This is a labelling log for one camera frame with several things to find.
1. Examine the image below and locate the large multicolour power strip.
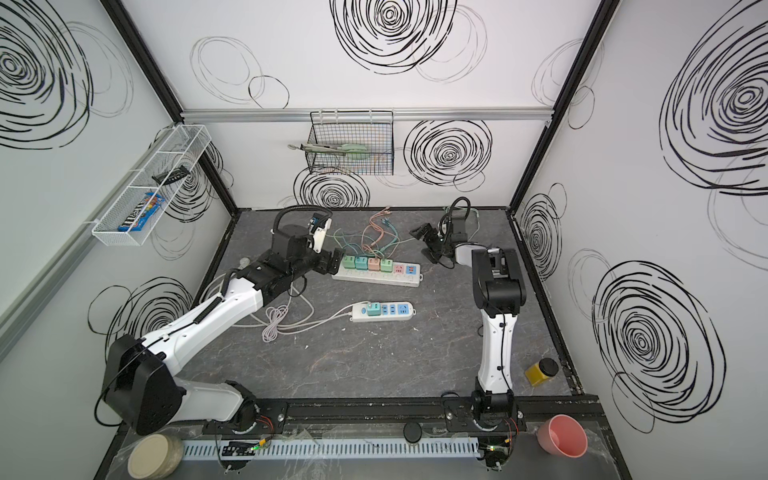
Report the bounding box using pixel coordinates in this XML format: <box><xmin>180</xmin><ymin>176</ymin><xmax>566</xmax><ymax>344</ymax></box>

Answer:
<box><xmin>333</xmin><ymin>260</ymin><xmax>423</xmax><ymax>288</ymax></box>

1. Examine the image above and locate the teal charger plug with cable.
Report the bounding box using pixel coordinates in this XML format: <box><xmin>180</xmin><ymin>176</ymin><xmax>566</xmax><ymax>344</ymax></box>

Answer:
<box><xmin>344</xmin><ymin>221</ymin><xmax>401</xmax><ymax>270</ymax></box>

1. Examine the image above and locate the pink charger plug with cable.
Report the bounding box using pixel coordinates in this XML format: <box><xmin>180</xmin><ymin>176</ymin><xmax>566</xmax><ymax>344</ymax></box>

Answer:
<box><xmin>360</xmin><ymin>207</ymin><xmax>397</xmax><ymax>271</ymax></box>

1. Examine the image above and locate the small blue white power strip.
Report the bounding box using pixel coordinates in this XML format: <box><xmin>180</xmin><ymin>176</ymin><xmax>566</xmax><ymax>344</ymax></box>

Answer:
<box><xmin>351</xmin><ymin>302</ymin><xmax>415</xmax><ymax>323</ymax></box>

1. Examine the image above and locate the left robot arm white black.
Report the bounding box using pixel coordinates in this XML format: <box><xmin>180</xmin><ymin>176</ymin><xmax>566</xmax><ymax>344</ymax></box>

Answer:
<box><xmin>98</xmin><ymin>216</ymin><xmax>343</xmax><ymax>435</ymax></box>

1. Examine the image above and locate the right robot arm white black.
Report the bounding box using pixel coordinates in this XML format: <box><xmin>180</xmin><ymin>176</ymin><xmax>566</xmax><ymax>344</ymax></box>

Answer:
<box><xmin>410</xmin><ymin>218</ymin><xmax>526</xmax><ymax>431</ymax></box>

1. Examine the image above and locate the blue candy packet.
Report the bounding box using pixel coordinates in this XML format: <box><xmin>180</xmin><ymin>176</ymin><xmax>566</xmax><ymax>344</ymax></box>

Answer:
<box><xmin>117</xmin><ymin>192</ymin><xmax>165</xmax><ymax>232</ymax></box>

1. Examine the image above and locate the yellow jar black lid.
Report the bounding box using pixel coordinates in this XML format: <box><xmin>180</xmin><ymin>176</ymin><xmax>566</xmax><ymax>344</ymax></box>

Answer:
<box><xmin>524</xmin><ymin>357</ymin><xmax>560</xmax><ymax>387</ymax></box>

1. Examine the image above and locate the black round knob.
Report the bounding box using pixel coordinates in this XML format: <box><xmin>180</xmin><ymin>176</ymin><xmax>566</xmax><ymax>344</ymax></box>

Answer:
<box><xmin>403</xmin><ymin>421</ymin><xmax>423</xmax><ymax>444</ymax></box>

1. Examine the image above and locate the pink plastic cup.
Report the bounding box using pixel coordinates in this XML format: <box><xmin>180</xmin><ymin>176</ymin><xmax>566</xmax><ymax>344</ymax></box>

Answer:
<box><xmin>536</xmin><ymin>414</ymin><xmax>588</xmax><ymax>458</ymax></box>

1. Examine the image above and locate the round beige lid container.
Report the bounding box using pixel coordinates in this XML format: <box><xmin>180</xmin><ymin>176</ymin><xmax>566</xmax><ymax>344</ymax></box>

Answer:
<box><xmin>127</xmin><ymin>434</ymin><xmax>184</xmax><ymax>479</ymax></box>

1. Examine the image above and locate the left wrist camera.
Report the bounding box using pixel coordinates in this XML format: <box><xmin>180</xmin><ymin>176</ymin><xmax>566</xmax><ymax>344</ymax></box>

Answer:
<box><xmin>309</xmin><ymin>215</ymin><xmax>332</xmax><ymax>253</ymax></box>

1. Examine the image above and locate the white power cord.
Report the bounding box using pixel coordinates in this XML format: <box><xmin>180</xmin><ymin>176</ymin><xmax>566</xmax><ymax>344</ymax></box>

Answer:
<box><xmin>197</xmin><ymin>256</ymin><xmax>355</xmax><ymax>334</ymax></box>

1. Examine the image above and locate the black wire basket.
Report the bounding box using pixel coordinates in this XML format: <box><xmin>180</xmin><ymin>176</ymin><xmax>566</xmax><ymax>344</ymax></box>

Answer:
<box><xmin>300</xmin><ymin>109</ymin><xmax>395</xmax><ymax>176</ymax></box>

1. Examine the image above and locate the white wire shelf basket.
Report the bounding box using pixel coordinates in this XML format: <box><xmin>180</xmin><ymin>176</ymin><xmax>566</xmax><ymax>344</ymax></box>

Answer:
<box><xmin>91</xmin><ymin>124</ymin><xmax>212</xmax><ymax>247</ymax></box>

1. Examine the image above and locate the white slotted cable duct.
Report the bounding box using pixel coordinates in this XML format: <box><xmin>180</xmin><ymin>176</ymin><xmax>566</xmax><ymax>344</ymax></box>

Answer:
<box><xmin>182</xmin><ymin>437</ymin><xmax>482</xmax><ymax>462</ymax></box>

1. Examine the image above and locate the black front rail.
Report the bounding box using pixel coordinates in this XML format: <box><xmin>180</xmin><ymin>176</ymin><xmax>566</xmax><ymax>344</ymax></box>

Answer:
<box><xmin>189</xmin><ymin>394</ymin><xmax>604</xmax><ymax>438</ymax></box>

